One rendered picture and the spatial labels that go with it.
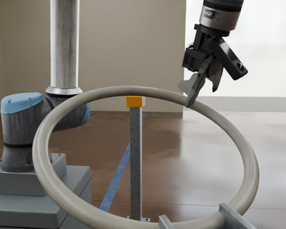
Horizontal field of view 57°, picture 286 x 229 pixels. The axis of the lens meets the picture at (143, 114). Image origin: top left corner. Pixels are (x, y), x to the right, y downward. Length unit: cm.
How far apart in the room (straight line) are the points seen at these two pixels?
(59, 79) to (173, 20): 594
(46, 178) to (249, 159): 41
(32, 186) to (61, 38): 56
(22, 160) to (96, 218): 67
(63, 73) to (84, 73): 608
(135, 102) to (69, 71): 90
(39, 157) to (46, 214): 47
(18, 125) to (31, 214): 31
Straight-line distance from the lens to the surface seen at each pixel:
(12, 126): 106
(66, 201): 46
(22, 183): 109
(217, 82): 78
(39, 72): 764
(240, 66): 68
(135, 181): 213
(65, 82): 111
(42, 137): 58
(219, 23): 66
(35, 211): 100
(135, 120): 197
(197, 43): 71
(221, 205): 48
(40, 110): 107
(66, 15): 110
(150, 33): 689
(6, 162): 110
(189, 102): 69
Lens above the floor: 134
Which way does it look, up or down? 12 degrees down
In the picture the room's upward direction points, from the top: straight up
